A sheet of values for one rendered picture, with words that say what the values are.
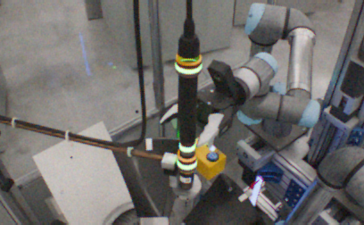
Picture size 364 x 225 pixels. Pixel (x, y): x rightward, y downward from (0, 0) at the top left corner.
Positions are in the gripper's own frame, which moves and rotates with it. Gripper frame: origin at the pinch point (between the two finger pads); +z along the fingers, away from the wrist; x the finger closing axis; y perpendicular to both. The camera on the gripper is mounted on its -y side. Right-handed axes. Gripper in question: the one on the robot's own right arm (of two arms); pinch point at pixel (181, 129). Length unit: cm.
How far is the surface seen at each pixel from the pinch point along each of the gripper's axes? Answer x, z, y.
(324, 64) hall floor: 46, -333, 167
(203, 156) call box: 21, -39, 59
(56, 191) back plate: 38, 17, 40
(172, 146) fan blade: 13.5, -11.9, 24.6
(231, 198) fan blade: -3, -22, 47
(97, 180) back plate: 34, 4, 43
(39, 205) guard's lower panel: 75, 19, 87
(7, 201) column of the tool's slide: 61, 30, 55
